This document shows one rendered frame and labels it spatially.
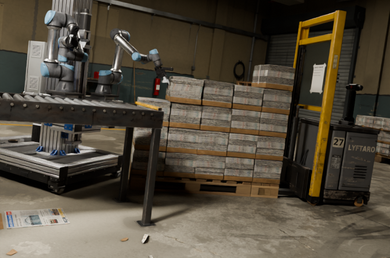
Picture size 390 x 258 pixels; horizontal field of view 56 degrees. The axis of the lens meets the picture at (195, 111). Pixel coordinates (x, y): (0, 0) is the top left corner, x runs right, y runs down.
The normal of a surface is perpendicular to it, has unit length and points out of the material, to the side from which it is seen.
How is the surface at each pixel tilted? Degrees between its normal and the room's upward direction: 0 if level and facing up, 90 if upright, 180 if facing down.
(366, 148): 90
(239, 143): 89
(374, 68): 90
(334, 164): 90
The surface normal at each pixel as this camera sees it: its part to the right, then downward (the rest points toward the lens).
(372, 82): -0.85, -0.07
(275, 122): 0.22, 0.09
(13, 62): 0.51, 0.12
